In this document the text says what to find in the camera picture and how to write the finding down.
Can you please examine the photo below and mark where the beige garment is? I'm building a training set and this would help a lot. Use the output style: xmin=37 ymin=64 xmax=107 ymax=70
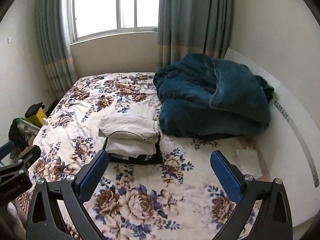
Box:
xmin=98 ymin=113 xmax=160 ymax=141

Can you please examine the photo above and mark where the dark clothes pile on floor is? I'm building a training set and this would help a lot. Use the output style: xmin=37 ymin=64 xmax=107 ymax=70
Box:
xmin=9 ymin=118 xmax=40 ymax=159

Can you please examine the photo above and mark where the yellow box on floor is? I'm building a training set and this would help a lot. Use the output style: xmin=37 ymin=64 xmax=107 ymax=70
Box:
xmin=25 ymin=106 xmax=47 ymax=127

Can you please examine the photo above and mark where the white headboard panel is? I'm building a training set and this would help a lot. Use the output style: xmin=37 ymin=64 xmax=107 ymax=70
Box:
xmin=225 ymin=48 xmax=319 ymax=226

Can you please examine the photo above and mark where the floral plush bed blanket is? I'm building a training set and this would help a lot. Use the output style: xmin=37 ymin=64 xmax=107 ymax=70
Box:
xmin=29 ymin=73 xmax=269 ymax=239

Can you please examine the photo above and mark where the white folded garment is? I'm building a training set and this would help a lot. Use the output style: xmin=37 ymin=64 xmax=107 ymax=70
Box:
xmin=106 ymin=137 xmax=156 ymax=158

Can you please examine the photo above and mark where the black folded garment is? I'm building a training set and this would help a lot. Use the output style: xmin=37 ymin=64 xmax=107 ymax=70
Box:
xmin=103 ymin=137 xmax=163 ymax=165

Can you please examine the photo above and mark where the dark teal plush blanket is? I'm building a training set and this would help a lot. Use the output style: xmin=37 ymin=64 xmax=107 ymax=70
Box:
xmin=153 ymin=54 xmax=274 ymax=140

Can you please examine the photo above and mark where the teal striped curtain left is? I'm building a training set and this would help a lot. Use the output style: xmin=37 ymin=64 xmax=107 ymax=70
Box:
xmin=36 ymin=0 xmax=78 ymax=100

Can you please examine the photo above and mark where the teal striped curtain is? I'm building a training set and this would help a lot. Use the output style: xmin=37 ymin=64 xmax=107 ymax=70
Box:
xmin=157 ymin=0 xmax=232 ymax=68
xmin=36 ymin=0 xmax=78 ymax=100

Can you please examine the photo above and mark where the teal striped curtain right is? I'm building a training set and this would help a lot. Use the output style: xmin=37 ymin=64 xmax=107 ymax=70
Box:
xmin=157 ymin=0 xmax=232 ymax=68

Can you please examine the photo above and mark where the window with white frame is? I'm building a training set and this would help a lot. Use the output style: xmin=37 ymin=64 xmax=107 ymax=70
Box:
xmin=67 ymin=0 xmax=159 ymax=43

